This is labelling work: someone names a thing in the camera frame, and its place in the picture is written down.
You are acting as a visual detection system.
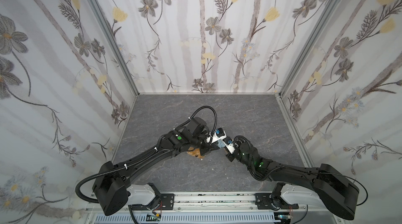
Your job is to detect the light blue teddy hoodie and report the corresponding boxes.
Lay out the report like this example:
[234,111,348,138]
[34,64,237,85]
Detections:
[218,138,232,148]

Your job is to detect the brown teddy bear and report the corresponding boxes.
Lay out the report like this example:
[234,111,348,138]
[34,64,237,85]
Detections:
[187,148,204,160]

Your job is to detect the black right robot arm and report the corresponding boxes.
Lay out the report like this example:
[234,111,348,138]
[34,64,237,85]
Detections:
[223,136,360,220]

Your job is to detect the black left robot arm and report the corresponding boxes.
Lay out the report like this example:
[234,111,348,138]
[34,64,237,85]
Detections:
[93,117,226,216]

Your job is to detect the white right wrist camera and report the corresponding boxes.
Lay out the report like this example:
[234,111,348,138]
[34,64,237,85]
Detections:
[225,137,235,154]

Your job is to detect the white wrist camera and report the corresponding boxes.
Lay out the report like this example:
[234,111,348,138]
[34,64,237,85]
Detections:
[225,137,235,154]
[205,128,227,144]

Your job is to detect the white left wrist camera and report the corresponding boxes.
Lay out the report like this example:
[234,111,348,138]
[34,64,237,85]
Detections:
[205,128,227,144]

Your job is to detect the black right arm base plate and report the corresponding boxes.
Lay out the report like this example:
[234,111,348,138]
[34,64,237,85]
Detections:
[255,193,299,211]

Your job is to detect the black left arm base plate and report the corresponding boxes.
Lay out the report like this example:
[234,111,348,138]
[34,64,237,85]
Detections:
[130,194,175,211]

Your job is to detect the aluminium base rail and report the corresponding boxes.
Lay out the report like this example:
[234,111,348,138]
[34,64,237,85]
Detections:
[84,191,346,224]

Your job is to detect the white perforated cable tray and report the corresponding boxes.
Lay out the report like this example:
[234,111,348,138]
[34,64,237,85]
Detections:
[94,212,282,224]

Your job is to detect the black corrugated cable conduit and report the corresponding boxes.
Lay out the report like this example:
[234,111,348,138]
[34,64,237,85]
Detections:
[75,164,129,204]

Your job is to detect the aluminium corner post left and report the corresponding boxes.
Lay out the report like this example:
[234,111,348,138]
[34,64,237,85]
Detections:
[87,0,140,98]

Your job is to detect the aluminium corner post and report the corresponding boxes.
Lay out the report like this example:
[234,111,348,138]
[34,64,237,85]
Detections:
[277,0,342,98]
[87,0,140,98]

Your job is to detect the aluminium corner post right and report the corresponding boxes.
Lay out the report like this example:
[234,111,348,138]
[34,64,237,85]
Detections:
[277,0,342,98]

